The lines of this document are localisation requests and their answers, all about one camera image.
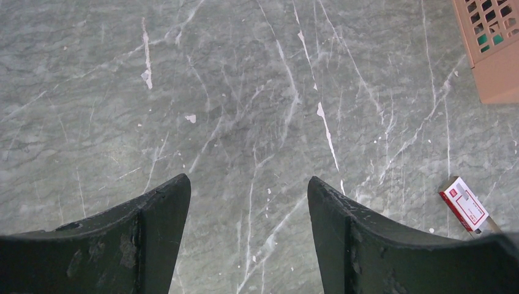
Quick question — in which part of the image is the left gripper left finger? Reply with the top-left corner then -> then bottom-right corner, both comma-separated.
1,174 -> 191,293

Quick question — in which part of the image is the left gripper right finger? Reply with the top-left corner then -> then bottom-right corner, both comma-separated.
307,177 -> 518,293

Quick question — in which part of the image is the red white staple box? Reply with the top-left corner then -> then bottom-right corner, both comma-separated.
438,176 -> 502,238

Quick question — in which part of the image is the orange file organizer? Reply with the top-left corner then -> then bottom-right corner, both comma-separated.
452,0 -> 518,104

